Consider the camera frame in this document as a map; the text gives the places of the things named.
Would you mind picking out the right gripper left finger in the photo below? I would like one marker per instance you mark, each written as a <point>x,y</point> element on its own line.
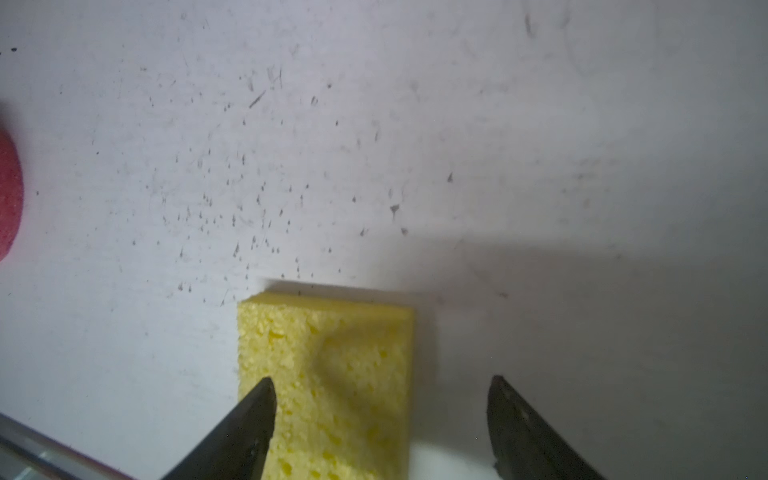
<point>238,446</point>

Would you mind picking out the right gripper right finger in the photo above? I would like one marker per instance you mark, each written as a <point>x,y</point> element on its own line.
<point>524,445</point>

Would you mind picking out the yellow sponge front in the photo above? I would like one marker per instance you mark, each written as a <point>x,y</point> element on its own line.
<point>342,372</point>

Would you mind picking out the yellow smiley face sponge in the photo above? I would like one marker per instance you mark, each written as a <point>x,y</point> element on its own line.
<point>12,193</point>

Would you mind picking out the aluminium front rail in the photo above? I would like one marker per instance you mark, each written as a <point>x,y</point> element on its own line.
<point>28,454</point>

